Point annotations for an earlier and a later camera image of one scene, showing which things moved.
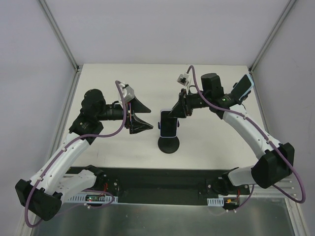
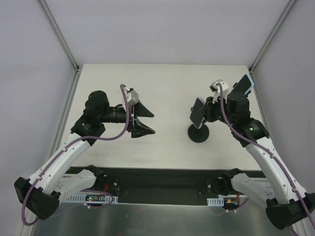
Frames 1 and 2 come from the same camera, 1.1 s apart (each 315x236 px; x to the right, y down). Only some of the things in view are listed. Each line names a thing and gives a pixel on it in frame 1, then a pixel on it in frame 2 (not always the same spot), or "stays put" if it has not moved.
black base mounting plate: [167, 186] stays put
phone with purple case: [168, 125] -> [196, 116]
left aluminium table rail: [60, 132] stays put
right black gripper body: [185, 104] -> [222, 105]
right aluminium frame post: [270, 36] stays put
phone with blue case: [242, 87] stays put
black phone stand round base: [168, 145] -> [198, 135]
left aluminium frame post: [59, 34] stays put
